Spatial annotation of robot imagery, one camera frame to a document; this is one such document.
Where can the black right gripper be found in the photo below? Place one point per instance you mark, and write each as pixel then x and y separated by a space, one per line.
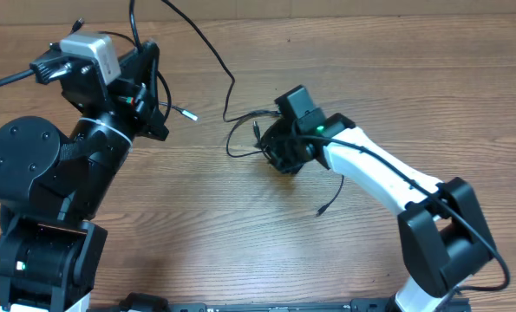
pixel 272 139

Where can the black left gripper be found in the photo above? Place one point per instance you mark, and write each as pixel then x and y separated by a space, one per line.
pixel 140 105

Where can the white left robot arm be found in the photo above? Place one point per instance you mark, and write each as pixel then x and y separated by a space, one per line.
pixel 52 183

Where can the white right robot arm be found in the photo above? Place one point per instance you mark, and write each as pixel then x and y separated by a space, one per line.
pixel 444 235

